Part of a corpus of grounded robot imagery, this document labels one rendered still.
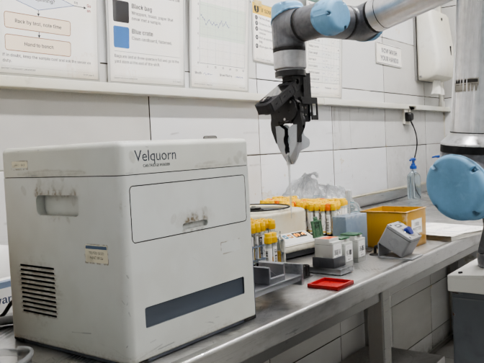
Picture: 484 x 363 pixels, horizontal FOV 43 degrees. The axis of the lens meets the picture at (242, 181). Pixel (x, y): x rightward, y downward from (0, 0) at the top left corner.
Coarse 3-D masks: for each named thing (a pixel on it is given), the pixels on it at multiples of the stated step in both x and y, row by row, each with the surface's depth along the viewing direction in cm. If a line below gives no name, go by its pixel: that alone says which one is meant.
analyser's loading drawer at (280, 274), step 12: (264, 264) 115; (276, 264) 113; (288, 264) 118; (300, 264) 117; (264, 276) 110; (276, 276) 111; (288, 276) 116; (300, 276) 116; (264, 288) 107; (276, 288) 110
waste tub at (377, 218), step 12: (372, 216) 165; (384, 216) 163; (396, 216) 161; (408, 216) 160; (420, 216) 166; (372, 228) 165; (384, 228) 163; (420, 228) 166; (372, 240) 165; (420, 240) 166
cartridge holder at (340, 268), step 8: (344, 256) 137; (312, 264) 140; (320, 264) 136; (328, 264) 134; (336, 264) 134; (344, 264) 137; (312, 272) 137; (320, 272) 136; (328, 272) 134; (336, 272) 133; (344, 272) 134
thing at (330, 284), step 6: (312, 282) 124; (318, 282) 126; (324, 282) 126; (330, 282) 126; (336, 282) 126; (342, 282) 125; (348, 282) 123; (318, 288) 122; (324, 288) 121; (330, 288) 120; (336, 288) 119; (342, 288) 121
